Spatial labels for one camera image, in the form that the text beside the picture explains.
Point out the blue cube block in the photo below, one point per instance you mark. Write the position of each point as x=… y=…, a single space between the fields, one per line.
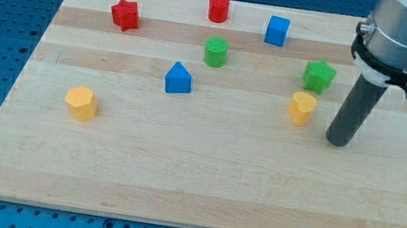
x=277 y=30

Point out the green cylinder block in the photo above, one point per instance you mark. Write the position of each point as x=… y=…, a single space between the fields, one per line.
x=216 y=52

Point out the wooden board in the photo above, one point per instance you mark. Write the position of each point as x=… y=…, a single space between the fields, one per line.
x=226 y=155

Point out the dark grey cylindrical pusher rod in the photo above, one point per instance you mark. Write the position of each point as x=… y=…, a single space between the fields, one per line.
x=356 y=108

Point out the red cylinder block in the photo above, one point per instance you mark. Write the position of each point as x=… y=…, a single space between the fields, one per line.
x=218 y=10

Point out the green star block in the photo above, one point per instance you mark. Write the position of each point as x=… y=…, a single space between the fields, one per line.
x=318 y=76

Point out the blue triangle block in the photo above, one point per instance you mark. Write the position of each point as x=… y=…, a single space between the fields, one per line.
x=178 y=80

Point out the yellow hexagon block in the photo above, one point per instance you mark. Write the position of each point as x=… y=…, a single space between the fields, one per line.
x=81 y=103

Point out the red star block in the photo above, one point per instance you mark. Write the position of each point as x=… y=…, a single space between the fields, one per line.
x=125 y=15

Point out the yellow heart block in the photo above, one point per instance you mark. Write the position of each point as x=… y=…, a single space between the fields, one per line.
x=301 y=107

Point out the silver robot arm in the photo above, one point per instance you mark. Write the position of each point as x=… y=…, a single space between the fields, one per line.
x=379 y=52

